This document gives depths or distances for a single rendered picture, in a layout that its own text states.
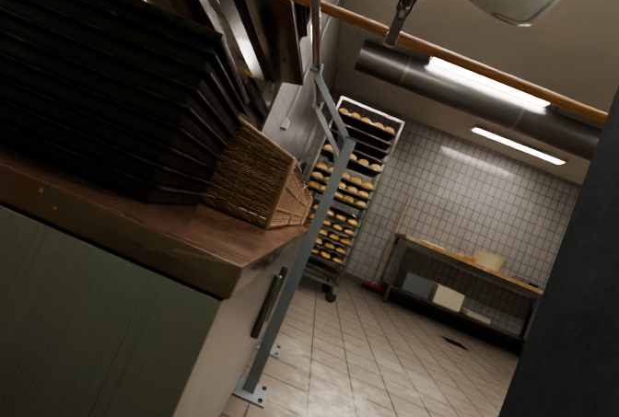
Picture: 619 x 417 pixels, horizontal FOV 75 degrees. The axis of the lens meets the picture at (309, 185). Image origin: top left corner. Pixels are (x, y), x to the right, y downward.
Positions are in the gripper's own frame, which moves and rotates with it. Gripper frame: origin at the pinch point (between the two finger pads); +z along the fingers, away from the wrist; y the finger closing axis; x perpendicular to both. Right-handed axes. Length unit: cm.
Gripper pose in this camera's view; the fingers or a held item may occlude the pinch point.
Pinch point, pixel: (398, 20)
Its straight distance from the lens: 114.4
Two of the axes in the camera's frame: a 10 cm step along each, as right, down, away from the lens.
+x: 9.2, 3.8, -0.4
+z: 0.1, 0.9, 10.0
